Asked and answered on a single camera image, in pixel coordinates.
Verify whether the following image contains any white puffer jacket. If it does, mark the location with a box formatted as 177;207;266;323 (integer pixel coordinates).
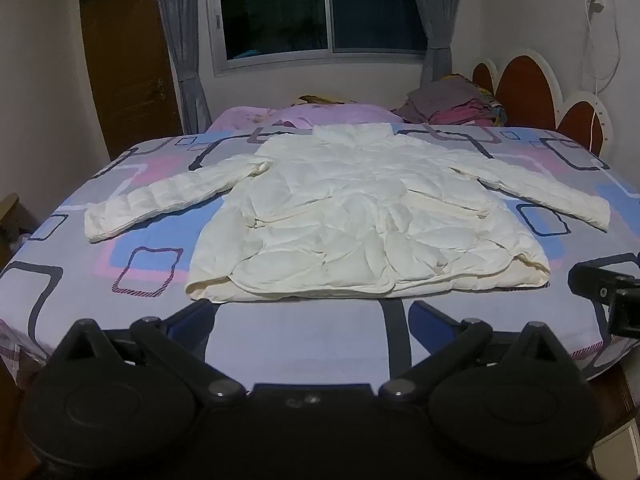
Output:
84;122;612;305

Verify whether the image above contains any pile of folded clothes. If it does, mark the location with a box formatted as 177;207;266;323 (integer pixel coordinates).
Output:
392;74;511;127

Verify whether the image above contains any brown wooden door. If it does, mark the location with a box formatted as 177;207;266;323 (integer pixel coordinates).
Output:
78;0;184;164

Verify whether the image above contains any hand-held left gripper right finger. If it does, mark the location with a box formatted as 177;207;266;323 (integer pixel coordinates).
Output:
378;300;577;409

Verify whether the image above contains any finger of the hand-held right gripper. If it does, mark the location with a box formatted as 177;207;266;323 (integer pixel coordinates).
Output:
568;256;640;307

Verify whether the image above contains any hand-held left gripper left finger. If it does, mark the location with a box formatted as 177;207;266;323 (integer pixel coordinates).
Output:
48;300;247;409

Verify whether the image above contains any bed with patterned sheet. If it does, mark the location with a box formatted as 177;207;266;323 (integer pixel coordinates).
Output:
0;122;640;392

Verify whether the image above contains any white charging cable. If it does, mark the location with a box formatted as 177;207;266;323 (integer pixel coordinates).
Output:
580;7;621;154

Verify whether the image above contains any grey curtain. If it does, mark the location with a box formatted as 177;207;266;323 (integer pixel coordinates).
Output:
405;0;469;86
151;0;214;136

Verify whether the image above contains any wooden furniture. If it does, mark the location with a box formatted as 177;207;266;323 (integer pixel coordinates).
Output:
0;193;24;242

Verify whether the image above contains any brown and white headboard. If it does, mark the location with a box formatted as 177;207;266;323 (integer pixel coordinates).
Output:
471;47;614;157

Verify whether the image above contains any white framed window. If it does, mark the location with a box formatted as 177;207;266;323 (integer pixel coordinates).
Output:
205;0;432;72

